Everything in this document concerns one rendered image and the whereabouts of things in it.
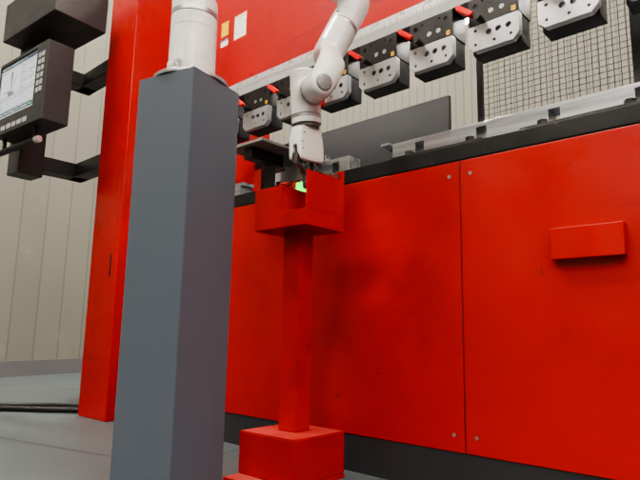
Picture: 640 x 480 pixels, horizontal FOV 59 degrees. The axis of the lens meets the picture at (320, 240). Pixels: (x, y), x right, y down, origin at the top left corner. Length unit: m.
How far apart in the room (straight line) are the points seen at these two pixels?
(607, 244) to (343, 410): 0.84
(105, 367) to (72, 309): 2.73
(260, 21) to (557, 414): 1.84
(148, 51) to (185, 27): 1.34
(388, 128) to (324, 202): 1.05
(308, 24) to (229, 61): 0.47
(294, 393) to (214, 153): 0.66
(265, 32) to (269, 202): 1.01
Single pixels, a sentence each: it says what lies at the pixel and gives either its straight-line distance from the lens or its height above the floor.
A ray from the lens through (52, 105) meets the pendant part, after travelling 2.71.
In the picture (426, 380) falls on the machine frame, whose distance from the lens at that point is 1.51.
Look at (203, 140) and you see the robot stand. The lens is 1.39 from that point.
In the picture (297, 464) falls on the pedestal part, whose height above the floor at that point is 0.06.
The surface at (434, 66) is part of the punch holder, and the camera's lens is 1.80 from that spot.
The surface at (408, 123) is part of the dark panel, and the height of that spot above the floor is 1.27.
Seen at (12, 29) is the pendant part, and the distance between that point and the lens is 3.24.
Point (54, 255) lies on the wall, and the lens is 5.18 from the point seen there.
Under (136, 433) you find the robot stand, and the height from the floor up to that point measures 0.15.
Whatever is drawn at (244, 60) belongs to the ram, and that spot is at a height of 1.49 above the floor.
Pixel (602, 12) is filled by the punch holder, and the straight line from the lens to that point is 1.68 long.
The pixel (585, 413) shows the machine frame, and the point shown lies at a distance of 1.35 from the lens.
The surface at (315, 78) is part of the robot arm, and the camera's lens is 1.54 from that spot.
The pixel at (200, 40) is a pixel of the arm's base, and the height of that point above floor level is 1.10.
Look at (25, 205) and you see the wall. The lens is 5.06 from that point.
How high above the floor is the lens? 0.38
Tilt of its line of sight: 9 degrees up
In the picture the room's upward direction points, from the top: 1 degrees clockwise
